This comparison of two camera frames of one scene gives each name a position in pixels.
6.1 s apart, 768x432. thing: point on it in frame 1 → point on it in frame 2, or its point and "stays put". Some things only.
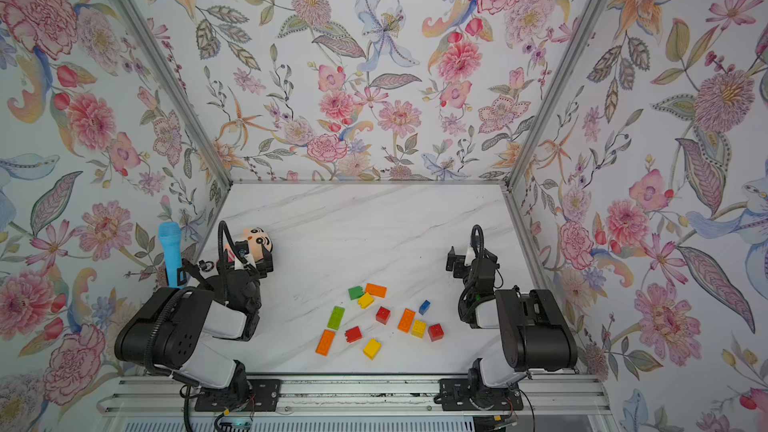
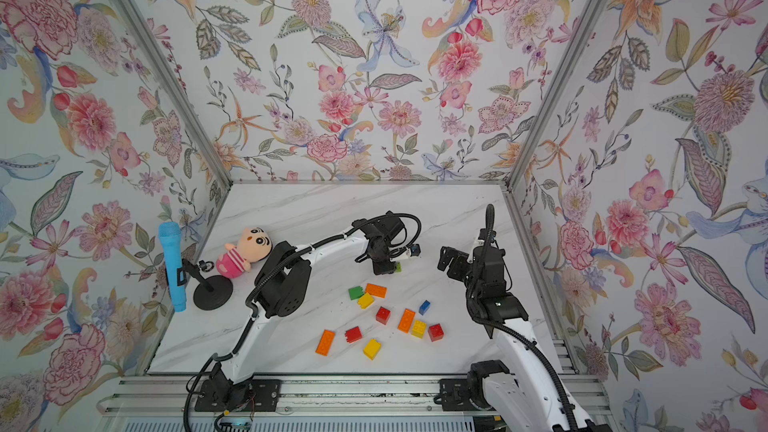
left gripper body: [253, 278] → [382, 258]
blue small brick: [424, 307] stays put
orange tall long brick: [406, 320] stays put
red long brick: [353, 334] stays put
